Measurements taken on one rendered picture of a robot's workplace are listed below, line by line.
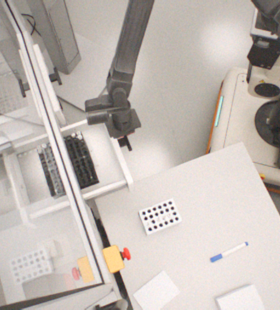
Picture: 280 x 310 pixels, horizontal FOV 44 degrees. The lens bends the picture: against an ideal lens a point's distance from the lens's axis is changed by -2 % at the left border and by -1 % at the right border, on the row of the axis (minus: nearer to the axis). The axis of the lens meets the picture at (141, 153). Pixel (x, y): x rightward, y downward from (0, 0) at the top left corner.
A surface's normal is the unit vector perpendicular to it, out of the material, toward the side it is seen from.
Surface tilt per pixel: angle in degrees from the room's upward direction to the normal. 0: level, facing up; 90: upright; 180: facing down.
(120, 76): 59
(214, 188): 0
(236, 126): 0
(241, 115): 0
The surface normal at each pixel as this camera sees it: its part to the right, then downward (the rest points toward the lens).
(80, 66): 0.00, -0.33
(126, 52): 0.11, 0.62
